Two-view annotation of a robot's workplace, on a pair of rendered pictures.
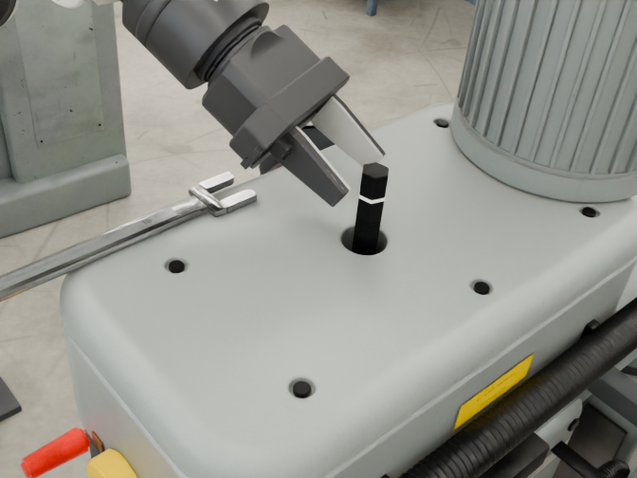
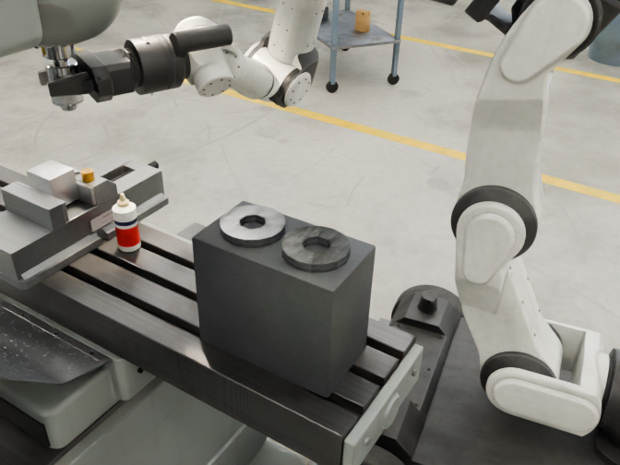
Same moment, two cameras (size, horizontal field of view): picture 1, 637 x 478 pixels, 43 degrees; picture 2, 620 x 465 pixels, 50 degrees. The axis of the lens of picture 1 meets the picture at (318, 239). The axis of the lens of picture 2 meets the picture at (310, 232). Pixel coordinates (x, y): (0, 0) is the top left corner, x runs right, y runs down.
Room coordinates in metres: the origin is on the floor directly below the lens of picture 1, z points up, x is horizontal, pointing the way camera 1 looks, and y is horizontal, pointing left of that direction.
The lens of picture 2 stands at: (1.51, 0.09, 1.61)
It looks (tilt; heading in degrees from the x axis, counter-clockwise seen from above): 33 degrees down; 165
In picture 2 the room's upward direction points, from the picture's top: 2 degrees clockwise
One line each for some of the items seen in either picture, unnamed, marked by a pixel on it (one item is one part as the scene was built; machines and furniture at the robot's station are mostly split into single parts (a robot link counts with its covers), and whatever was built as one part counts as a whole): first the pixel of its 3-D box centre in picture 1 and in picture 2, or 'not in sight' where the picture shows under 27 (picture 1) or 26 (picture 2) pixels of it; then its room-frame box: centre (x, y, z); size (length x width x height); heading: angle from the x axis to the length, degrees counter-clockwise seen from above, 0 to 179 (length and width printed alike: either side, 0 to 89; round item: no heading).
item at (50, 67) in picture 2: not in sight; (61, 65); (0.49, -0.04, 1.26); 0.05 x 0.05 x 0.01
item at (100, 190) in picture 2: not in sight; (80, 182); (0.40, -0.05, 1.01); 0.12 x 0.06 x 0.04; 44
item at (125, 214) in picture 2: not in sight; (125, 220); (0.49, 0.02, 0.98); 0.04 x 0.04 x 0.11
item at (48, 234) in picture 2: not in sight; (72, 204); (0.41, -0.07, 0.98); 0.35 x 0.15 x 0.11; 134
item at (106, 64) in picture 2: not in sight; (123, 71); (0.46, 0.05, 1.24); 0.13 x 0.12 x 0.10; 20
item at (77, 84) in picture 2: not in sight; (70, 87); (0.52, -0.02, 1.24); 0.06 x 0.02 x 0.03; 110
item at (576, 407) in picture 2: not in sight; (546, 370); (0.72, 0.79, 0.68); 0.21 x 0.20 x 0.13; 54
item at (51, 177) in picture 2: not in sight; (53, 184); (0.44, -0.09, 1.03); 0.06 x 0.05 x 0.06; 44
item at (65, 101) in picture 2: not in sight; (65, 85); (0.49, -0.04, 1.23); 0.05 x 0.05 x 0.05
